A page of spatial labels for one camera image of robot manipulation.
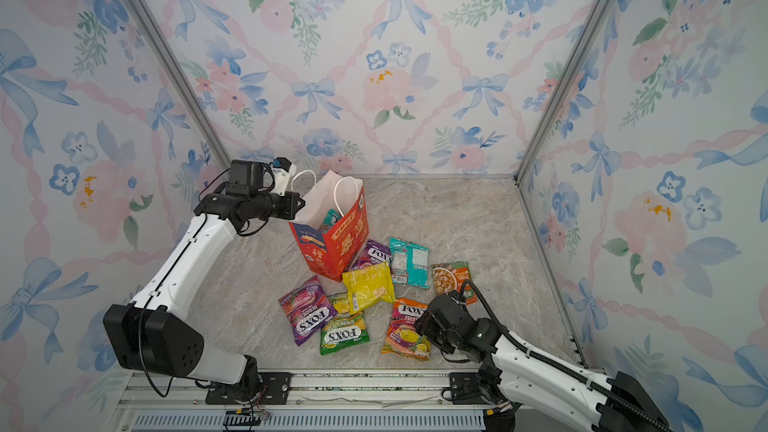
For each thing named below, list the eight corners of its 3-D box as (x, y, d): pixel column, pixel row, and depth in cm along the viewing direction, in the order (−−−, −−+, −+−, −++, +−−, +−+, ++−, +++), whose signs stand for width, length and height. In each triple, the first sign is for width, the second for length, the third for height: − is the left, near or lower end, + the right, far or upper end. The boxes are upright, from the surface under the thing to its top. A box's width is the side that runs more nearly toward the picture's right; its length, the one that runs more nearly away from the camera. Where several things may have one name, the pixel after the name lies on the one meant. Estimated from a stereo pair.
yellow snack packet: (350, 314, 85) (349, 309, 83) (343, 276, 92) (341, 271, 90) (398, 300, 88) (398, 296, 85) (387, 265, 95) (387, 260, 92)
